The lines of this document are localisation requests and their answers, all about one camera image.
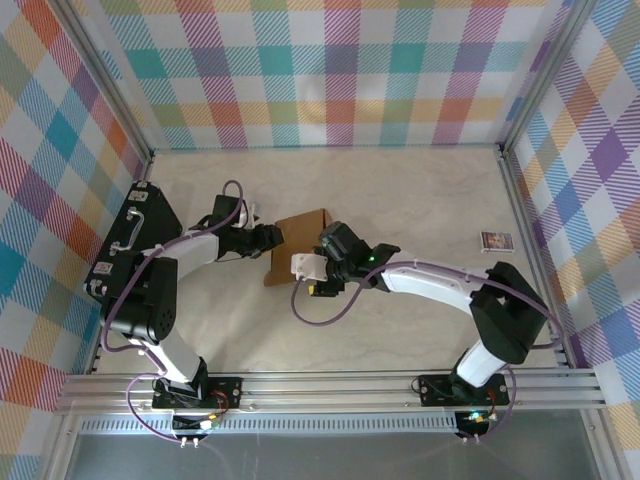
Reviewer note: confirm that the brown cardboard box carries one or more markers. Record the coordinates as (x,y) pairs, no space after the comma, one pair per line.
(295,235)

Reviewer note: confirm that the small dark printed card box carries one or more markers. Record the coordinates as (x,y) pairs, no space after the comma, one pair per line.
(496,242)

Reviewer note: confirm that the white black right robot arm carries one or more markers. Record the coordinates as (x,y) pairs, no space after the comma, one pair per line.
(430,280)

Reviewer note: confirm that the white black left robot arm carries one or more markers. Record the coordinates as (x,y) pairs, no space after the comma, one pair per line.
(185,250)

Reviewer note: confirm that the aluminium frame post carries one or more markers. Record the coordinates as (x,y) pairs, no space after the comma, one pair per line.
(100,75)
(545,75)

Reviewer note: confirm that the small circuit board with LED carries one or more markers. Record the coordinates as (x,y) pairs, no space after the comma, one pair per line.
(212,422)
(480,416)

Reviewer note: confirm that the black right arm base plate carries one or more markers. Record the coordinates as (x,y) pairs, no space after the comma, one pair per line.
(432,390)

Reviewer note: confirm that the long aluminium base rail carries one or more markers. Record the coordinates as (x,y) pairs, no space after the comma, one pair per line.
(325,395)

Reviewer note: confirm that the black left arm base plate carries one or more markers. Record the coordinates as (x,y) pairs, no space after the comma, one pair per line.
(230,392)

